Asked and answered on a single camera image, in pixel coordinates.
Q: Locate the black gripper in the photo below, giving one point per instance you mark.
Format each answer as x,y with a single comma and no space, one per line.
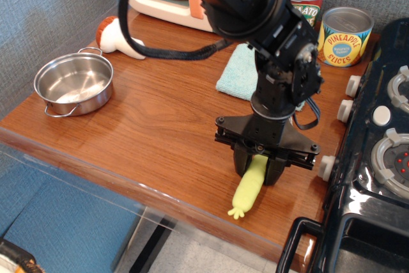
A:
278,140

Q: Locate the spoon with yellow-green handle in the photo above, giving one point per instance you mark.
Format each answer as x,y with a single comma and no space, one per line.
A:
249,187

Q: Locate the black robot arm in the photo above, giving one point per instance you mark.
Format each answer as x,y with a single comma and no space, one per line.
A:
285,46

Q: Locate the white stove knob front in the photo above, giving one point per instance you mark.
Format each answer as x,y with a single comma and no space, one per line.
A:
326,166

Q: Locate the white stove knob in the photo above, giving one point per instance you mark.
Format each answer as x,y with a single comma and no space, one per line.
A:
326,166
353,85
344,110

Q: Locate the light blue folded cloth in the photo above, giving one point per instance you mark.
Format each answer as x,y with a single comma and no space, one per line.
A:
239,78

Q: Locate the white stove knob middle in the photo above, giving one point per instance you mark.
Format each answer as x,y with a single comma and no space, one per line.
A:
344,110

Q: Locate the black toy stove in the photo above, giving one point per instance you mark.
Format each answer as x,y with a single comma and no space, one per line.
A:
365,224

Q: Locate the white stove knob rear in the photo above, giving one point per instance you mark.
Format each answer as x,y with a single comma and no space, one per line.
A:
353,85

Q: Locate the pineapple slices can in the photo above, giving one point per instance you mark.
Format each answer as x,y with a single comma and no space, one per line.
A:
343,37

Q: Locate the plush mushroom toy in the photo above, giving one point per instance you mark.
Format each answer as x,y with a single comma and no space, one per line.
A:
109,38

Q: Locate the small steel pot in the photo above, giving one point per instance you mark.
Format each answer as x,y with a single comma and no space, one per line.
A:
75,84

